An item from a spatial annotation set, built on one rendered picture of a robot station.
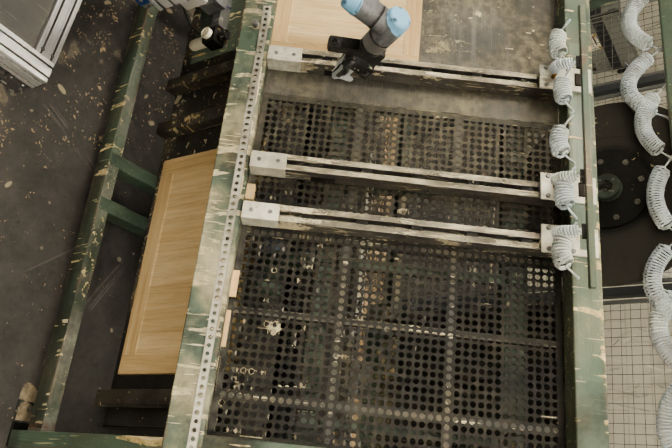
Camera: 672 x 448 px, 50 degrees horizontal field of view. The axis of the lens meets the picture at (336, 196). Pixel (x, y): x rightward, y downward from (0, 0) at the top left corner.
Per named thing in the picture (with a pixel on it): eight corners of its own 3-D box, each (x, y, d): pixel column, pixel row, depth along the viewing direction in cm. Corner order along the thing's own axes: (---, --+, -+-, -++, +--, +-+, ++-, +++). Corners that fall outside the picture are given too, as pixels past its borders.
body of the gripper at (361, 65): (363, 81, 224) (384, 62, 214) (339, 69, 221) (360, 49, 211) (366, 61, 228) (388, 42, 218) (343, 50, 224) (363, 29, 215)
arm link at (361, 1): (345, -12, 210) (376, 11, 213) (335, 10, 203) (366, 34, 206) (360, -30, 204) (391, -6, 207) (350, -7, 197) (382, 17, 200)
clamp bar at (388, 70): (270, 51, 277) (267, 11, 255) (581, 85, 277) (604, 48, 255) (267, 73, 273) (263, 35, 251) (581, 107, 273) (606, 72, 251)
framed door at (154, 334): (167, 162, 312) (164, 160, 310) (268, 139, 282) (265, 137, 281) (121, 375, 276) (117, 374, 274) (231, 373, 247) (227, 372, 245)
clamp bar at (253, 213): (245, 203, 252) (240, 173, 230) (586, 240, 252) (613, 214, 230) (241, 229, 248) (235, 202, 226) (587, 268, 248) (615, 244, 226)
